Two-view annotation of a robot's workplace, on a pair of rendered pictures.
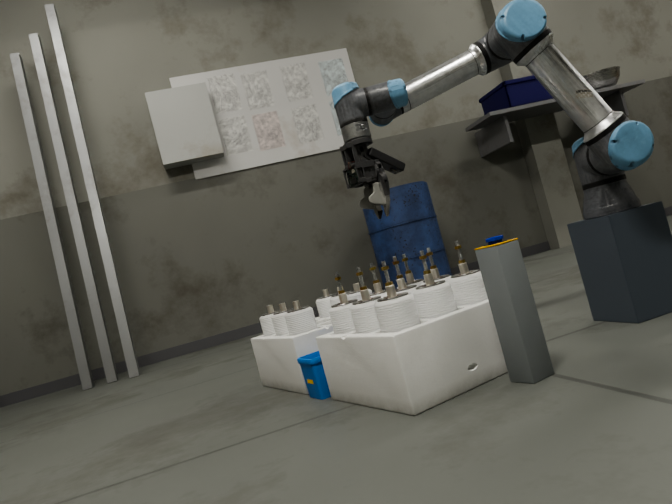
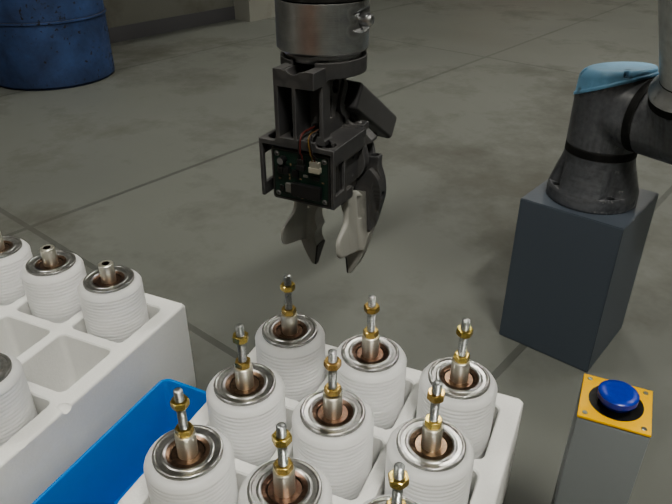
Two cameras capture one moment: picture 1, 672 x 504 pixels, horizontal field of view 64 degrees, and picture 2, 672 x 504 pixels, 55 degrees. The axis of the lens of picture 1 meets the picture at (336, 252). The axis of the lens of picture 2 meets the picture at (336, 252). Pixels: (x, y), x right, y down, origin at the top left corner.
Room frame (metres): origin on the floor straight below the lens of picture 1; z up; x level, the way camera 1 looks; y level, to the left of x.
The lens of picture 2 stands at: (1.00, 0.18, 0.79)
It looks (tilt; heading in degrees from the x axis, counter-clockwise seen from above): 30 degrees down; 324
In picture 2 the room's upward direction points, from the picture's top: straight up
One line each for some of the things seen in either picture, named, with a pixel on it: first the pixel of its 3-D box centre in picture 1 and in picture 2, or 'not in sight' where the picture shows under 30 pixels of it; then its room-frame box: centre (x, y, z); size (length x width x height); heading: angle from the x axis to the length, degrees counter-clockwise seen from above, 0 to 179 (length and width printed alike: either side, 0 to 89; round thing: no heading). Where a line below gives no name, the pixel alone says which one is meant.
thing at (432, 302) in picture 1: (440, 321); (425, 499); (1.34, -0.20, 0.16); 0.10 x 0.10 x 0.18
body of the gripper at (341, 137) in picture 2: (362, 163); (320, 126); (1.43, -0.13, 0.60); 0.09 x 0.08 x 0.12; 116
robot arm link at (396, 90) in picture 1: (385, 98); not in sight; (1.45, -0.23, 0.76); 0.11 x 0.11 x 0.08; 89
